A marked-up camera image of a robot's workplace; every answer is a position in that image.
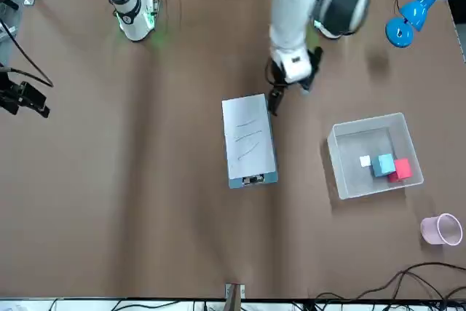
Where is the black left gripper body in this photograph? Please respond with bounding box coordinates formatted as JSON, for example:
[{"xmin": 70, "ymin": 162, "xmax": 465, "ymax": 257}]
[{"xmin": 269, "ymin": 47, "xmax": 323, "ymax": 89}]

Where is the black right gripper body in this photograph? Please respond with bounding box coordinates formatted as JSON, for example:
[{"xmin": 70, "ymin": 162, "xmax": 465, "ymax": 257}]
[{"xmin": 0, "ymin": 69, "xmax": 26, "ymax": 99}]

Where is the white A4 paper sheet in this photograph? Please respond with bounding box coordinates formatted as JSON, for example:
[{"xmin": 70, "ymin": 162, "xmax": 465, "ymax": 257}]
[{"xmin": 221, "ymin": 93, "xmax": 277, "ymax": 178}]

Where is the blue A4 clipboard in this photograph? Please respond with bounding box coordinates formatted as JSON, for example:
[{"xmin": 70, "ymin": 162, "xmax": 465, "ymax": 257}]
[{"xmin": 221, "ymin": 92, "xmax": 280, "ymax": 190}]

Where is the clear plastic bin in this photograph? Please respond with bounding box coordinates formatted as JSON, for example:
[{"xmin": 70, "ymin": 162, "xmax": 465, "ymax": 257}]
[{"xmin": 325, "ymin": 111, "xmax": 425, "ymax": 201}]

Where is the blue block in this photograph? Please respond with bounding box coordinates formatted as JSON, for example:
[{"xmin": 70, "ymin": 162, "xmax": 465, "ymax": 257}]
[{"xmin": 371, "ymin": 153, "xmax": 397, "ymax": 178}]

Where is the blue desk lamp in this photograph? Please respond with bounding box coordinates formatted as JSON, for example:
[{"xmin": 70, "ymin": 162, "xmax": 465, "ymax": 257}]
[{"xmin": 384, "ymin": 0, "xmax": 442, "ymax": 49}]

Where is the red block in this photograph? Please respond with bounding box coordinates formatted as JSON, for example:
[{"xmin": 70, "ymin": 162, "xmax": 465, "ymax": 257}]
[{"xmin": 387, "ymin": 158, "xmax": 414, "ymax": 184}]

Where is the pink plastic cup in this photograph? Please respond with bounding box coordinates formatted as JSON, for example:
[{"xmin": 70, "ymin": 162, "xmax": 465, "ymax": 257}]
[{"xmin": 419, "ymin": 212, "xmax": 464, "ymax": 248}]

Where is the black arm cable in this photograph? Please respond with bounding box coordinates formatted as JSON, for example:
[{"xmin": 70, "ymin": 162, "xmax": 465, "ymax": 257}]
[
  {"xmin": 264, "ymin": 56, "xmax": 280, "ymax": 89},
  {"xmin": 0, "ymin": 22, "xmax": 55, "ymax": 89}
]

